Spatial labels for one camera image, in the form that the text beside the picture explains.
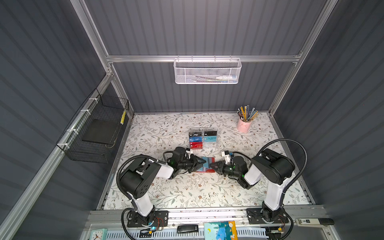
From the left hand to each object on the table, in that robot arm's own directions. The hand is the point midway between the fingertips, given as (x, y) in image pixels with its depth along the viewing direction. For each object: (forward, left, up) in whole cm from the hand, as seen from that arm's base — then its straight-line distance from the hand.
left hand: (207, 162), depth 86 cm
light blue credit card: (-1, +1, -2) cm, 2 cm away
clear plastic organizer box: (+18, 0, -1) cm, 18 cm away
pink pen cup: (+26, -29, 0) cm, 39 cm away
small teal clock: (-30, +53, -6) cm, 62 cm away
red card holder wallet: (+5, -3, -6) cm, 8 cm away
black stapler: (-31, +12, -3) cm, 33 cm away
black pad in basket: (+10, +54, +20) cm, 59 cm away
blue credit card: (+18, -5, -2) cm, 18 cm away
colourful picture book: (-32, -4, -6) cm, 33 cm away
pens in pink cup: (+33, -32, +5) cm, 46 cm away
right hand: (-1, -3, -4) cm, 5 cm away
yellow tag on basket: (+21, +46, +19) cm, 54 cm away
